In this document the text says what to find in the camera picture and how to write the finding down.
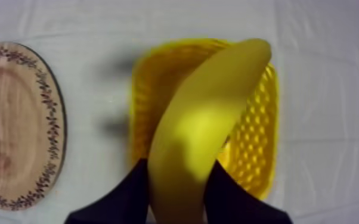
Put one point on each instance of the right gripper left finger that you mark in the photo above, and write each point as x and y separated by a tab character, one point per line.
123	202

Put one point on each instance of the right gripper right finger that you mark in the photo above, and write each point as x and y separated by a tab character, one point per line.
232	203

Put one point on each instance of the yellow toy banana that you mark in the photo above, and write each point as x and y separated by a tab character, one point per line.
198	131

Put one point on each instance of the yellow plastic basket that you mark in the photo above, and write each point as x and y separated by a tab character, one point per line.
254	134

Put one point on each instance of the round wooden board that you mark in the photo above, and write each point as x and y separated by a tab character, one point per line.
13	125

